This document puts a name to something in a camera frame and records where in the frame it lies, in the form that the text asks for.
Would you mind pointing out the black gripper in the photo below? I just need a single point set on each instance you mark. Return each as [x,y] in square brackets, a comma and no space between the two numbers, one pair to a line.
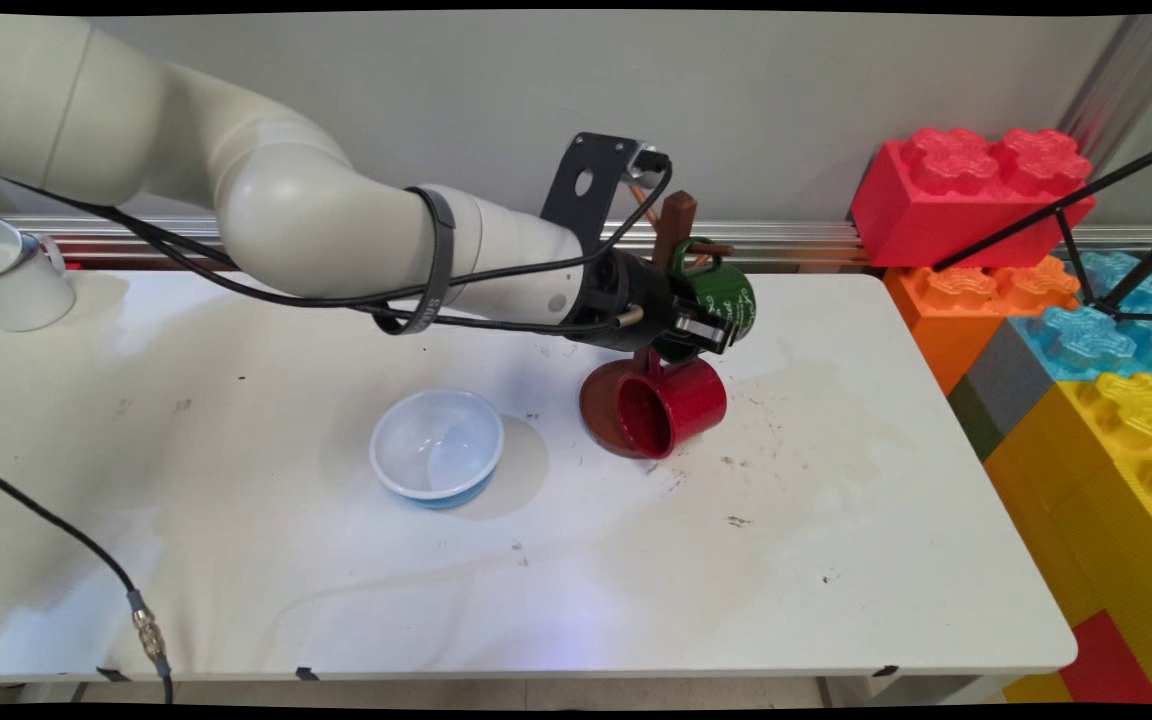
[626,285]

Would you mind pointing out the green enamel mug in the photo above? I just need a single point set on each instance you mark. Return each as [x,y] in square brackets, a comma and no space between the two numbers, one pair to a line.
[731,290]

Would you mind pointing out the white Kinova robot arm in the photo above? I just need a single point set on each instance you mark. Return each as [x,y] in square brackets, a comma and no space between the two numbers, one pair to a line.
[286,220]

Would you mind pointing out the red enamel mug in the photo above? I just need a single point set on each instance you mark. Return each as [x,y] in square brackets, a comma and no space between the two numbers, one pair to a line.
[691,400]

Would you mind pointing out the brown wooden mug tree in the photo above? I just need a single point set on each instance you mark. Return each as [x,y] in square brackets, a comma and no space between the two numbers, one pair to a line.
[676,215]

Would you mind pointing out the orange giant toy brick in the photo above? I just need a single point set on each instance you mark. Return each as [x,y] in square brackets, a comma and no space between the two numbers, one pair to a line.
[946,310]

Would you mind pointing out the red giant toy brick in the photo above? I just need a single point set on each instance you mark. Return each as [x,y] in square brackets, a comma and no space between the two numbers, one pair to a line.
[936,200]

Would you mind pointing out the white bowl with blue outside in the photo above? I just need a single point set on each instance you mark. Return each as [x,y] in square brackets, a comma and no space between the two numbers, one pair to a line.
[436,450]

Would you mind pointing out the dark green giant toy brick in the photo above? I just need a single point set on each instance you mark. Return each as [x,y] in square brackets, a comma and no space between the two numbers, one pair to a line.
[976,420]

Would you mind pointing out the black tripod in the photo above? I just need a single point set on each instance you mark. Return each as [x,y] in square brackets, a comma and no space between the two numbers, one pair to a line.
[996,239]

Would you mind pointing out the grey giant toy brick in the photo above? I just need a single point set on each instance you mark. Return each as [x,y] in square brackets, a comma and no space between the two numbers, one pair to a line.
[1011,385]

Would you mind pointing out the light blue giant toy brick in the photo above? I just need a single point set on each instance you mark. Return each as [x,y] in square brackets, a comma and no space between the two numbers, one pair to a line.
[1086,340]

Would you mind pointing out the yellow giant toy brick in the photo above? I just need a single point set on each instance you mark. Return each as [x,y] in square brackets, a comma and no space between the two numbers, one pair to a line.
[1086,480]

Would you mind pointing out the small red toy brick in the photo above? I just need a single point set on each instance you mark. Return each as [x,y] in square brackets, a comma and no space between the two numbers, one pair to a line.
[1106,660]

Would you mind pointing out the white enamel mug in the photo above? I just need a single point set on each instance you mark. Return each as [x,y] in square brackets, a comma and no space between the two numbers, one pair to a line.
[26,295]

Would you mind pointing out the aluminium rail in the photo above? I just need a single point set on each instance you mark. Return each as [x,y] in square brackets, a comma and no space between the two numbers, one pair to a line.
[786,245]

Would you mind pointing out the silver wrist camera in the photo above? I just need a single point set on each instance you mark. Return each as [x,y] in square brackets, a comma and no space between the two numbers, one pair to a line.
[648,160]

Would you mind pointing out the black camera mounting bracket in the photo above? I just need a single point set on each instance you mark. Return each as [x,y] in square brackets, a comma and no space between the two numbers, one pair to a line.
[616,160]

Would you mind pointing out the aluminium post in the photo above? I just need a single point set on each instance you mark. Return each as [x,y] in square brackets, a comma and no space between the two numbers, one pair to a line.
[1126,80]

